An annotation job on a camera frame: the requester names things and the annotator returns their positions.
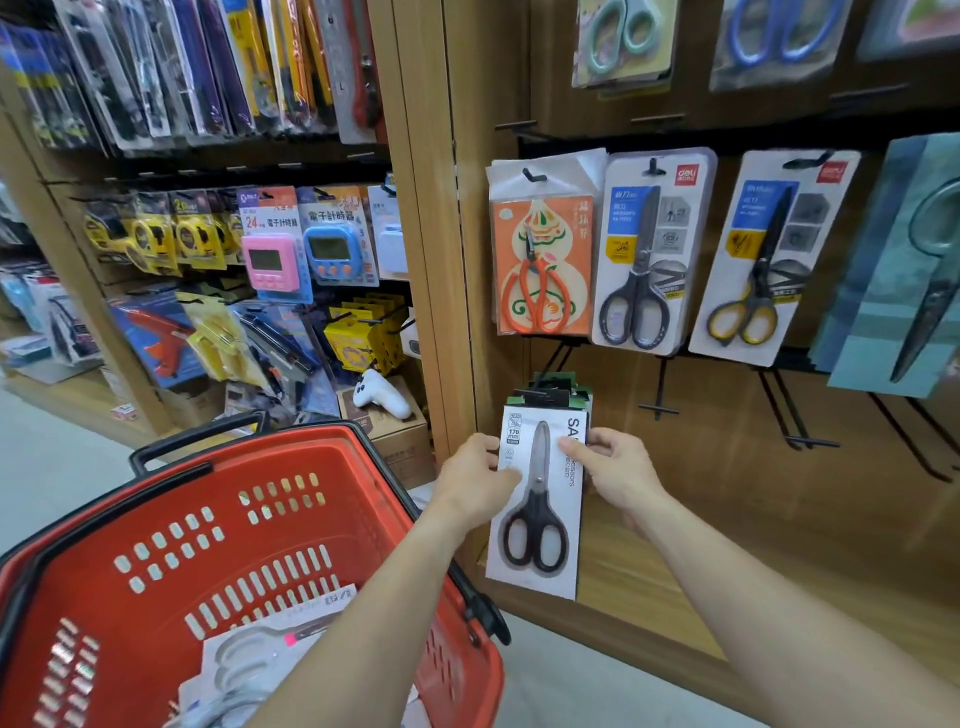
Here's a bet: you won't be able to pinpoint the row of yellow tape measures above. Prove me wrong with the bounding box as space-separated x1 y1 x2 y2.
81 189 246 276

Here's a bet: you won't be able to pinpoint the blue timer pack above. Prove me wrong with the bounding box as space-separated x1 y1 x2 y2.
296 185 381 289

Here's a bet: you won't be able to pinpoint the red plastic shopping basket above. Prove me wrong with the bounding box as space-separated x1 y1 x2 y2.
0 411 513 728

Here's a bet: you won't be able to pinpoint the wooden display shelf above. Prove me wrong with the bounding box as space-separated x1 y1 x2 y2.
0 0 960 728

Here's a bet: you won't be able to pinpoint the red glue gun blue pack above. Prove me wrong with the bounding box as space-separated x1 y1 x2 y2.
107 291 205 391

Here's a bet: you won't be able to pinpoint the orange scissors pack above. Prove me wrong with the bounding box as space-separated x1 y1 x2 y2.
486 147 609 340

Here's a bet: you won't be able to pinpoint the person's right forearm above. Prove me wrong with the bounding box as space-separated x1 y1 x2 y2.
628 487 960 728

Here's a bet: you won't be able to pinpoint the group of blue packs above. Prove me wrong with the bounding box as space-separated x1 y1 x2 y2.
0 251 106 376

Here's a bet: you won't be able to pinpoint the black metal display hook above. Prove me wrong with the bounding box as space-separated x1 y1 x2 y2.
868 391 955 483
638 355 681 418
756 366 842 452

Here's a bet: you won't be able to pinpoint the row of hanging knife packs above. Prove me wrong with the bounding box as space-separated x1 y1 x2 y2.
0 0 389 157

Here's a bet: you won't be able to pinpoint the black basket handle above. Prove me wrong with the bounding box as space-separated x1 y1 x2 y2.
129 411 271 478

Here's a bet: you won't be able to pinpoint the pink timer pack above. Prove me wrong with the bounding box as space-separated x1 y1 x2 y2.
234 186 315 306

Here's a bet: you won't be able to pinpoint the black scissors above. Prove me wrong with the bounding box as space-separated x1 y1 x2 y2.
485 405 594 602

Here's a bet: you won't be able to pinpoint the stack of green-topped scissors packs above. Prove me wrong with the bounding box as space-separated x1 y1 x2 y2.
506 370 595 423

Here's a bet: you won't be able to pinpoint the person's left hand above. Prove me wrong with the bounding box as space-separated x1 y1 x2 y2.
431 433 523 534

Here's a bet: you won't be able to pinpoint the stack of yellow boxes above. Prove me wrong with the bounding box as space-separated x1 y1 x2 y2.
323 292 411 378

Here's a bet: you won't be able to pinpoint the white device pack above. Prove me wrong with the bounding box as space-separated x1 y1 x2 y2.
366 178 411 283

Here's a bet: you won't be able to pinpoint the large scissors on teal card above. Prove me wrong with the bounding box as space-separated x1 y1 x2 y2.
808 133 960 400

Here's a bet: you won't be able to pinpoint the green scissors pack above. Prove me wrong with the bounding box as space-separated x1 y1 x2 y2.
571 0 680 95

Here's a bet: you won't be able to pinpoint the person's right hand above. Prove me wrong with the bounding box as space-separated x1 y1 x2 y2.
558 427 671 526

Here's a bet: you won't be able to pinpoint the yellow tool pack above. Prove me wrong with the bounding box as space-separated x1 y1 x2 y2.
178 294 260 385

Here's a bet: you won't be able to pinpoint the grey scissors pack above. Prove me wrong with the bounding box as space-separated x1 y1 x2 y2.
166 585 421 728

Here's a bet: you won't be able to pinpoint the person's left forearm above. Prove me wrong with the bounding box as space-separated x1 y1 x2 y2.
246 504 470 728

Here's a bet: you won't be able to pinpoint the white glue gun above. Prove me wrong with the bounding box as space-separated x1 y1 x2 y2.
351 368 414 421

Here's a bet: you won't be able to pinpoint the black scissors blister pack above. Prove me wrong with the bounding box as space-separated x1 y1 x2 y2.
590 147 718 357

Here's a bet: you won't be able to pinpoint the blue scissors pack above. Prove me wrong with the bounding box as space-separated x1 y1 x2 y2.
708 0 856 93

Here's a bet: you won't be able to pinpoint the teal card pack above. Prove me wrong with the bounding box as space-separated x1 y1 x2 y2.
856 0 960 63

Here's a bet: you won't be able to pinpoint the yellow-black scissors blister pack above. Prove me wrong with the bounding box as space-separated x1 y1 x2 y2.
687 148 862 369

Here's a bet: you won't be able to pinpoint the grey glue gun pack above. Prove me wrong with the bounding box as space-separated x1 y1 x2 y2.
231 301 342 423

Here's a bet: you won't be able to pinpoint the brown cardboard box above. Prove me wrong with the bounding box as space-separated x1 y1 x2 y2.
336 375 438 490

